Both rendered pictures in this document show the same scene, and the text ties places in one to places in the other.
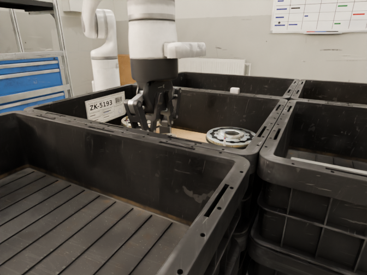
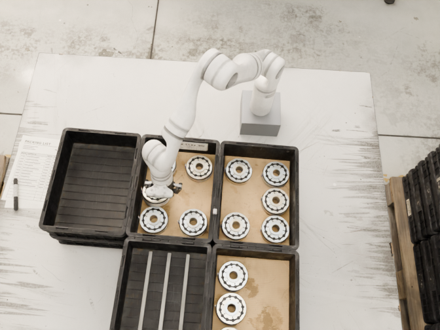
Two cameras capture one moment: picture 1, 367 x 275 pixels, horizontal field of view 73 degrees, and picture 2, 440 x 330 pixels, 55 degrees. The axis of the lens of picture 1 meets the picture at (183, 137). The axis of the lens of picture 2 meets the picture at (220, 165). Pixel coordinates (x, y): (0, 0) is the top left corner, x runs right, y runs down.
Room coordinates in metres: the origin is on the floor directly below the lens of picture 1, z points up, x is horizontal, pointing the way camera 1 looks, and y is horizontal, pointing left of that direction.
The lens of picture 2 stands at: (0.32, -0.52, 2.36)
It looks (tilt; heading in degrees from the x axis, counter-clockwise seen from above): 66 degrees down; 61
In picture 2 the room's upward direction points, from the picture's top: 6 degrees clockwise
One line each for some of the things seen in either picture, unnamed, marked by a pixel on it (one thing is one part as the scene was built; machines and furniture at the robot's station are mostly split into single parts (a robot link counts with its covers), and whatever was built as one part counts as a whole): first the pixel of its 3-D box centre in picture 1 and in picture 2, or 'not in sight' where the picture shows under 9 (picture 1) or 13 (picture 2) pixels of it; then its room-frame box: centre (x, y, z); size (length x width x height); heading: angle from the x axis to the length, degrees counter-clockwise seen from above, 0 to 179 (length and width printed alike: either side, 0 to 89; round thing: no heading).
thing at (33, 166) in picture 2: not in sight; (36, 171); (-0.04, 0.41, 0.70); 0.33 x 0.23 x 0.01; 64
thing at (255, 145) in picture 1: (164, 109); (175, 186); (0.45, 0.04, 0.92); 0.40 x 0.30 x 0.02; 62
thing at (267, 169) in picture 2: not in sight; (275, 173); (0.83, -0.04, 0.86); 0.10 x 0.10 x 0.01
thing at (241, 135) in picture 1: (231, 133); (193, 221); (0.46, -0.10, 0.86); 0.05 x 0.05 x 0.01
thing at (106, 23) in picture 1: (102, 36); (268, 72); (0.93, 0.28, 1.05); 0.09 x 0.09 x 0.17; 29
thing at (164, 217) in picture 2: not in sight; (153, 219); (0.34, -0.03, 0.86); 0.10 x 0.10 x 0.01
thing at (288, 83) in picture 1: (218, 102); (255, 198); (0.71, -0.10, 0.87); 0.40 x 0.30 x 0.11; 62
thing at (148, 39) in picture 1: (163, 36); (160, 179); (0.40, 0.03, 1.04); 0.11 x 0.09 x 0.06; 62
